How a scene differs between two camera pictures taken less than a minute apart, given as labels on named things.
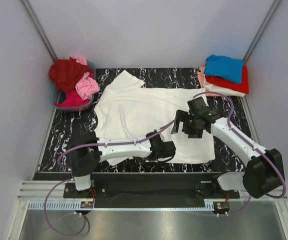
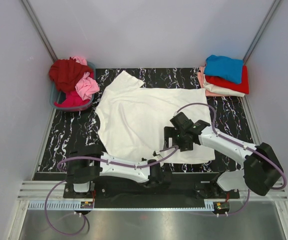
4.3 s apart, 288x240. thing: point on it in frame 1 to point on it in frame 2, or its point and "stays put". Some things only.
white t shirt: (127, 110) stays put
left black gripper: (167, 149) to (165, 173)
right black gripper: (184, 122) to (169, 135)
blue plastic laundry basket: (57, 96) stays put
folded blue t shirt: (228, 69) stays put
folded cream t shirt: (215, 89) stays put
